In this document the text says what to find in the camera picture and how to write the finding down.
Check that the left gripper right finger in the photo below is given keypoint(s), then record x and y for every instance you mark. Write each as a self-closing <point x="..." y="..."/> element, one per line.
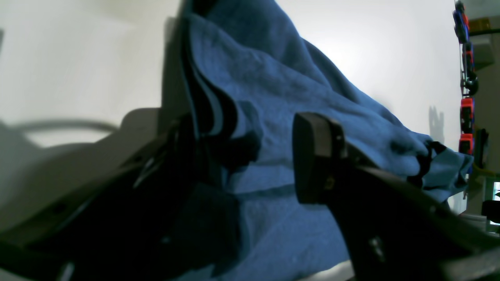
<point x="393" y="231"/>

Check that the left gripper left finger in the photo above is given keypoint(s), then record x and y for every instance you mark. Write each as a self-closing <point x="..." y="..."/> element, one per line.
<point x="116" y="228"/>

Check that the dark blue T-shirt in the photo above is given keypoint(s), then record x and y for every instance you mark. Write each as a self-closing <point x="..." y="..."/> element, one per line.
<point x="248" y="72"/>

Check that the blue red bar clamp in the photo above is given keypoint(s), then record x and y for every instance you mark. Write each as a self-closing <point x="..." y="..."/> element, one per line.
<point x="466" y="143"/>
<point x="468" y="60"/>
<point x="461" y="22"/>
<point x="467" y="115"/>

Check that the top blue red bar clamp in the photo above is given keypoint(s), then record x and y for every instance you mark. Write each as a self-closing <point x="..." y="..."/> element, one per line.
<point x="461" y="22"/>

